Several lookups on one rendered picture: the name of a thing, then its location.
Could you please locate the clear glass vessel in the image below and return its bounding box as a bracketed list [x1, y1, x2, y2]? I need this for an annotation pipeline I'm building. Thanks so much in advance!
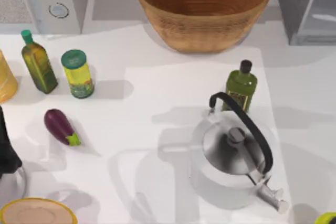
[0, 165, 28, 207]

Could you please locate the purple eggplant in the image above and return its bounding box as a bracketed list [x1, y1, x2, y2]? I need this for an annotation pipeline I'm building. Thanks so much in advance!
[44, 108, 82, 147]

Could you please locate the grey microwave knob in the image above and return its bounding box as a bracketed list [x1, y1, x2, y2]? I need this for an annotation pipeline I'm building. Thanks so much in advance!
[48, 2, 70, 19]

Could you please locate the yellow cup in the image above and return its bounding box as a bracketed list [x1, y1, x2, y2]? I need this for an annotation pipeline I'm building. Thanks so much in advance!
[0, 50, 19, 104]

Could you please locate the brown woven basket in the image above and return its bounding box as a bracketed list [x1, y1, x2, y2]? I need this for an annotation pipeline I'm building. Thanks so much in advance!
[136, 0, 271, 54]

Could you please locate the yellow rimmed plate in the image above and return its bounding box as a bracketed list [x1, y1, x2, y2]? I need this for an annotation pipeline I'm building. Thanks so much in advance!
[0, 197, 78, 224]

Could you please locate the yellow green round object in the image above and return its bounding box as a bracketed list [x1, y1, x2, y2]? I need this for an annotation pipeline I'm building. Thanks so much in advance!
[314, 211, 336, 224]

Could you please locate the green bottle with black cap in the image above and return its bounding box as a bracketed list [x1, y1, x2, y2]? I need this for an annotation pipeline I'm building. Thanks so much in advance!
[220, 59, 258, 113]

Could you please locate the green and yellow can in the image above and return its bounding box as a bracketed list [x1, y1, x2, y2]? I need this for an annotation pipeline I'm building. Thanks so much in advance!
[60, 49, 95, 100]

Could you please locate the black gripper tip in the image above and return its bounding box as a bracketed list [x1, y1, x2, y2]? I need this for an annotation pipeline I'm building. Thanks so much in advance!
[0, 105, 23, 180]

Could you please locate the pale microwave oven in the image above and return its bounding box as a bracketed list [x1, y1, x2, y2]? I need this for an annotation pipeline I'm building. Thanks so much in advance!
[0, 0, 92, 35]

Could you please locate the silver kettle with black handle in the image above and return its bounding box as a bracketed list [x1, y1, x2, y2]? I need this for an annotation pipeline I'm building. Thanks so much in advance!
[189, 91, 289, 212]

